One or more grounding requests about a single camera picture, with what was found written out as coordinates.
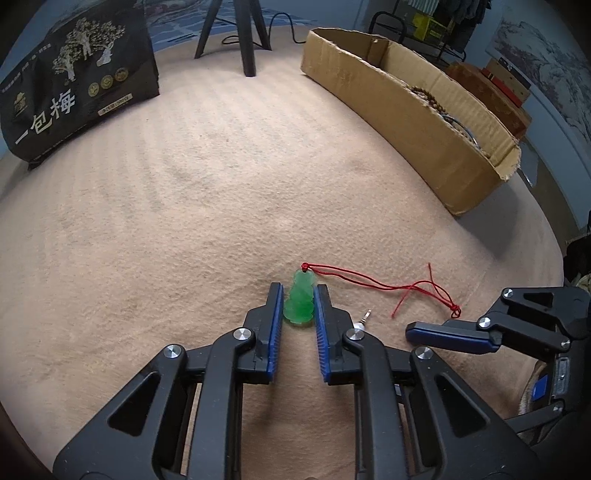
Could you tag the cardboard box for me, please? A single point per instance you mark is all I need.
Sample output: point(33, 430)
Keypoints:
point(406, 124)

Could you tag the black bangle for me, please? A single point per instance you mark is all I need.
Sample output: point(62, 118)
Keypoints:
point(461, 127)

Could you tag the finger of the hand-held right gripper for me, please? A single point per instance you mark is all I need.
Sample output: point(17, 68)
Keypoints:
point(448, 336)

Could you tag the wall poster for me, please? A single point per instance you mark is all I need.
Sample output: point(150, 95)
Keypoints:
point(545, 60)

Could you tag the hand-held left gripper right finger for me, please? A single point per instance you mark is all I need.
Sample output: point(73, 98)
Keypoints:
point(322, 337)

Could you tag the dark hanging clothes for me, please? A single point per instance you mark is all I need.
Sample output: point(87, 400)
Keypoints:
point(461, 8)

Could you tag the yellow box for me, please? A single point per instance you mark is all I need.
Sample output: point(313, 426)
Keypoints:
point(431, 26)

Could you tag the striped hanging cloth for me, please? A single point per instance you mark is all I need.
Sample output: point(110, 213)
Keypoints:
point(421, 5)

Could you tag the black printed bag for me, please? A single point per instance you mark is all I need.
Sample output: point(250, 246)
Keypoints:
point(78, 78)

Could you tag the brown wooden box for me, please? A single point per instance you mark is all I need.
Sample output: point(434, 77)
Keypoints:
point(466, 78)

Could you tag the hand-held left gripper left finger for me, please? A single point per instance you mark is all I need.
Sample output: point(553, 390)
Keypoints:
point(274, 332)

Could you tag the black clothes rack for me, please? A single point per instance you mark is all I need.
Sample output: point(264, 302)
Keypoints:
point(392, 21)

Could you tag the black tripod stand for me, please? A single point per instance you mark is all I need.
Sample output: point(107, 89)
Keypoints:
point(247, 46)

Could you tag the blue patterned sheet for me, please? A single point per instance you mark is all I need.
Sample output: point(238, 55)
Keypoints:
point(295, 11)

